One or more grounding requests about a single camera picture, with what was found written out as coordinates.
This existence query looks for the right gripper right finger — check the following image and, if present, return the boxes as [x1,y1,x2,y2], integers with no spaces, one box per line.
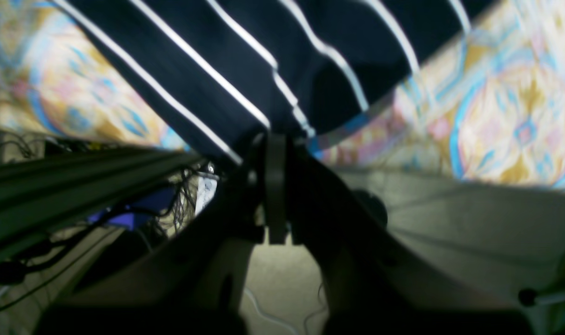
[284,138,533,335]

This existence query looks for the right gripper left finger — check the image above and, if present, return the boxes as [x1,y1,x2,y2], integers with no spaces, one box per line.
[35,135,267,335]

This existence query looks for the navy white striped T-shirt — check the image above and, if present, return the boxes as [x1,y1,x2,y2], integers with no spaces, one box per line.
[56,0,493,165]

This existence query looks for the patterned tile tablecloth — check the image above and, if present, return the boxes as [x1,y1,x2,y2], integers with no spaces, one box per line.
[0,0,565,192]

